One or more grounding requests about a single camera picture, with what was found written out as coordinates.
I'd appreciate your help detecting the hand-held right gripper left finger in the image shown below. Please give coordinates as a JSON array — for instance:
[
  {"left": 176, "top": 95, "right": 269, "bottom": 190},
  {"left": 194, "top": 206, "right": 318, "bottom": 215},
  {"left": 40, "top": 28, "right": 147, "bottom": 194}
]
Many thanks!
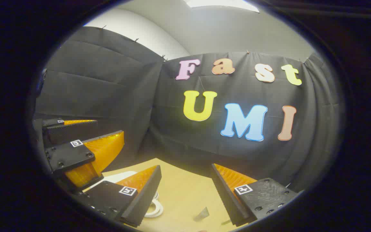
[{"left": 82, "top": 165, "right": 162, "bottom": 228}]

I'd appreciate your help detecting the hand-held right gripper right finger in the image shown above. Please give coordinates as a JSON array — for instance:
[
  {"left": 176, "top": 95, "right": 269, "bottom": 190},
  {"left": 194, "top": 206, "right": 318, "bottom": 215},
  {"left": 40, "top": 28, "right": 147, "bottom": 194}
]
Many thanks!
[{"left": 211, "top": 163, "right": 299, "bottom": 227}]

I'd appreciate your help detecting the small white suitcase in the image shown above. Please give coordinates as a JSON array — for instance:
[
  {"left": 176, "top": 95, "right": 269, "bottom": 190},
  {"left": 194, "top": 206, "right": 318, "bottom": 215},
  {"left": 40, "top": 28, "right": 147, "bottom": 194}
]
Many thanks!
[{"left": 84, "top": 171, "right": 164, "bottom": 218}]

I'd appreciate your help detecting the black backdrop cloth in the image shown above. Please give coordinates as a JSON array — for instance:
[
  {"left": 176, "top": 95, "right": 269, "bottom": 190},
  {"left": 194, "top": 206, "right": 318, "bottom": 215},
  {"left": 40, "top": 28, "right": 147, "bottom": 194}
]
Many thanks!
[{"left": 35, "top": 26, "right": 345, "bottom": 194}]

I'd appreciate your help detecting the ceiling light panel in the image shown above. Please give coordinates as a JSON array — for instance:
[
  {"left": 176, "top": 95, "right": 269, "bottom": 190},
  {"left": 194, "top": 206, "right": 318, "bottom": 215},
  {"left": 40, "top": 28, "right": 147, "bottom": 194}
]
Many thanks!
[{"left": 185, "top": 0, "right": 260, "bottom": 13}]

